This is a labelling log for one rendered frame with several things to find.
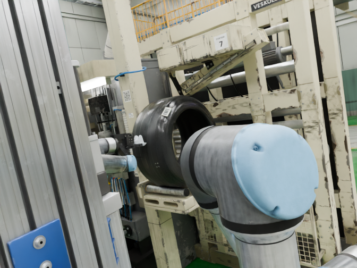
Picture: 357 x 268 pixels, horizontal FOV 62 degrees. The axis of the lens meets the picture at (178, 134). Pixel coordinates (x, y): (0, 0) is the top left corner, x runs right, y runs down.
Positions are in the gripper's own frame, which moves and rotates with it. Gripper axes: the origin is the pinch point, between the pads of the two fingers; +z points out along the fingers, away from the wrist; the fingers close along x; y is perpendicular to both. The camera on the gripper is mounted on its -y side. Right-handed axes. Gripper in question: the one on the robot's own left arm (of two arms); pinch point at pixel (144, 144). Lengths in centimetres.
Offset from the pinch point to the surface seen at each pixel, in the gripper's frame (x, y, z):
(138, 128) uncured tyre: 7.1, 8.9, 3.2
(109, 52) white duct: 81, 75, 40
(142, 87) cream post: 26, 36, 25
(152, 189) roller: 16.6, -29.5, 16.3
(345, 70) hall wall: 118, 126, 906
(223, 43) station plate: -30, 52, 40
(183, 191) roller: -9.6, -28.6, 16.6
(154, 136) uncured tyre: -6.4, 4.0, 2.2
